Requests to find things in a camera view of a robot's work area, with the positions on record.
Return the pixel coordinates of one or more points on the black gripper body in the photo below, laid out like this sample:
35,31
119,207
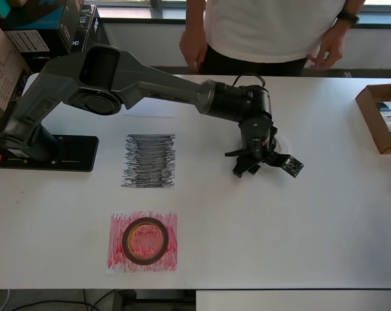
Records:
257,157

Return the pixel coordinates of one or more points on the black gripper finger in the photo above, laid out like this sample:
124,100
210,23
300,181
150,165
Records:
253,169

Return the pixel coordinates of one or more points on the white tape roll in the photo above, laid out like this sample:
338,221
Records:
285,142

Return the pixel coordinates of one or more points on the red tape roll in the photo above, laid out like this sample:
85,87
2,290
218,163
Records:
126,241

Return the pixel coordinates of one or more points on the person left forearm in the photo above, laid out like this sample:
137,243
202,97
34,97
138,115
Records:
355,6

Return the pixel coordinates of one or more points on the dark grey Piper robot arm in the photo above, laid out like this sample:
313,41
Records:
150,84

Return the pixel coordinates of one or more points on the person right hand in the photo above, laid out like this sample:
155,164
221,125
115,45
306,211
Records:
192,48

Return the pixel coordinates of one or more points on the person left hand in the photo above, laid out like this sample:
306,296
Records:
333,42

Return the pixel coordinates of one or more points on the black scribbled paper sheet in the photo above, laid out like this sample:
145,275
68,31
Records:
150,181

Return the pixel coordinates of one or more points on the blank white paper sheet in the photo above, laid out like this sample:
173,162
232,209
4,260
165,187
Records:
150,113

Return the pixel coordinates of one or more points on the open brown cardboard box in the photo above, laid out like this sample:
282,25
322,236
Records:
368,107

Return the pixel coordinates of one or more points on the person white shirt black shorts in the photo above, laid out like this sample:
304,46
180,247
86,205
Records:
263,26

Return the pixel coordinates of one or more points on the small black white package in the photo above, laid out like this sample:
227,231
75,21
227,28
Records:
384,106

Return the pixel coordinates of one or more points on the red scribbled paper sheet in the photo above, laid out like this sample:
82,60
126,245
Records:
118,259

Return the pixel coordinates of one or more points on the black wristwatch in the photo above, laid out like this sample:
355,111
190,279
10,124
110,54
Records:
347,17

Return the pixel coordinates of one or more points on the black monitor box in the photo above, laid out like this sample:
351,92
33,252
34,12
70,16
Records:
98,32

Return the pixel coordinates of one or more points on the small black box white text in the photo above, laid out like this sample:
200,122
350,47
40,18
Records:
87,17

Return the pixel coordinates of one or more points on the black box with white label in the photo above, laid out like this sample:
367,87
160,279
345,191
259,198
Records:
27,40

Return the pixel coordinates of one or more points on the black box with blue print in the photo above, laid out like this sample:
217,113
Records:
37,16

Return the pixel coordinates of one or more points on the cardboard box with shipping label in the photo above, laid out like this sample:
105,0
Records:
1,64

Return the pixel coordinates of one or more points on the wrist camera board on bracket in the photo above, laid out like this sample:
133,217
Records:
292,166

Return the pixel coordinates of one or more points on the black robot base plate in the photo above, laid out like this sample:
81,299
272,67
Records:
79,152

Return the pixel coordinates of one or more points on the black table leg frame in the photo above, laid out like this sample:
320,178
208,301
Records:
126,301

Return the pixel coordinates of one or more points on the dark window frame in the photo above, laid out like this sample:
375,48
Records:
134,19

